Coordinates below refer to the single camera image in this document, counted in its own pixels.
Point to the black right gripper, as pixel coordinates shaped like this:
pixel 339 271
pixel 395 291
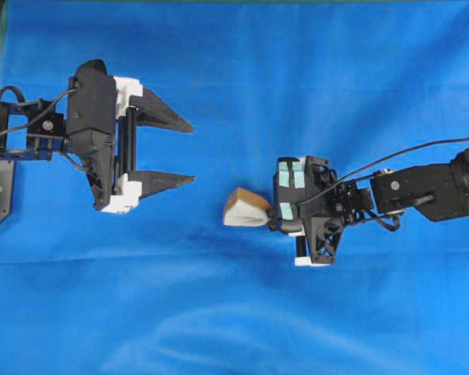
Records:
pixel 324 213

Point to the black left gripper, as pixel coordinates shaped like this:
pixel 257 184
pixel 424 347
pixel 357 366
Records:
pixel 115 192

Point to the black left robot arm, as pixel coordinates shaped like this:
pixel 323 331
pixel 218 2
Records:
pixel 36 131

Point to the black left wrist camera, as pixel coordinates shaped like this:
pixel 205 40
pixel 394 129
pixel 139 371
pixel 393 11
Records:
pixel 91 108

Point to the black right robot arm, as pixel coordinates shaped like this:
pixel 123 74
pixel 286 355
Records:
pixel 438 191

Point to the green backdrop panel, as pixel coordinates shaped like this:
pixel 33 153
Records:
pixel 0 35

